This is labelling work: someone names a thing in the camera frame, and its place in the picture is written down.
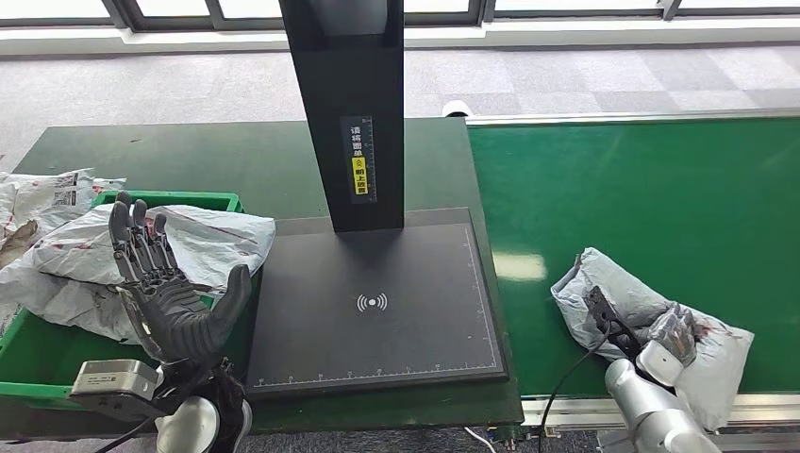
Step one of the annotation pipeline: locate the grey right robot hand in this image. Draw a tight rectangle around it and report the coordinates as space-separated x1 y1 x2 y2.
646 303 700 367

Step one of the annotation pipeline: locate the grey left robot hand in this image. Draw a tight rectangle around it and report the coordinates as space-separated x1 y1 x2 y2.
107 191 253 365

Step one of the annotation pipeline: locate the grey poly parcel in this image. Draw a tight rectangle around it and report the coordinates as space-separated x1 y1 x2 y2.
549 246 757 432

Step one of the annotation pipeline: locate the long red-printed grey parcel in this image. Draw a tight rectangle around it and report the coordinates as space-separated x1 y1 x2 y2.
31 203 277 295

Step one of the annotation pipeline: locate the white poly parcel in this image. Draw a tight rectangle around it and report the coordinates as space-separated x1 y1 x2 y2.
0 259 145 345

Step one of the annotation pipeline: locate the green conveyor belt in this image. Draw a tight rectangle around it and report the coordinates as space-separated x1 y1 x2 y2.
468 115 800 398

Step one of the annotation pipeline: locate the brown paper parcel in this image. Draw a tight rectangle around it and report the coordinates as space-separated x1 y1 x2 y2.
0 220 40 270

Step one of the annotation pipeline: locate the white parcel with shipping label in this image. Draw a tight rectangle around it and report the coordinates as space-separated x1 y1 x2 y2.
0 168 126 245

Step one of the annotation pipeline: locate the black inbound scanner machine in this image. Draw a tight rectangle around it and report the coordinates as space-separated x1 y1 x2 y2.
245 0 508 401

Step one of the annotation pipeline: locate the green plastic crate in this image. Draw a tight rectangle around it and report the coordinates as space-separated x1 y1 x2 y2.
0 190 251 414

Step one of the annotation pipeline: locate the dark green table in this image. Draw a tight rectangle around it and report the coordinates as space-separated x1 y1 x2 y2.
0 118 525 442

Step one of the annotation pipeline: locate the black and yellow label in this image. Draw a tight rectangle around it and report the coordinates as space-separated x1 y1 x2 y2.
340 115 378 205

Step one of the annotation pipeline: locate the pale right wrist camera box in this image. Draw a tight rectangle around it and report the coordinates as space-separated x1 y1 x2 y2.
584 285 645 364

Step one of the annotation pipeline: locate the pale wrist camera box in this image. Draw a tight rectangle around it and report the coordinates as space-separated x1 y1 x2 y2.
68 359 167 420
584 285 645 364

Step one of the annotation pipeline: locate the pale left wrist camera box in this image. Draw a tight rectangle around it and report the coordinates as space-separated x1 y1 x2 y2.
68 359 167 420

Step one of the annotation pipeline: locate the black right camera cable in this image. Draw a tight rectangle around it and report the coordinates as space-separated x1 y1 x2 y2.
537 325 617 453

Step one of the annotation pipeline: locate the black camera cable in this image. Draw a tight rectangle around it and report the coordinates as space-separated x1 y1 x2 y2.
93 412 164 453
537 325 617 453

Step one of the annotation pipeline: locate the black left camera cable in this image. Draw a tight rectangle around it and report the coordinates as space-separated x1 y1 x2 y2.
93 412 164 453

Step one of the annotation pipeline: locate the thin white cable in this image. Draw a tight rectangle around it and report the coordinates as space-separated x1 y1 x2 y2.
462 425 501 453

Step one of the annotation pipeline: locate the dark window frame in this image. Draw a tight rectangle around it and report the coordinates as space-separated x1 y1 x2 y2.
0 0 800 32

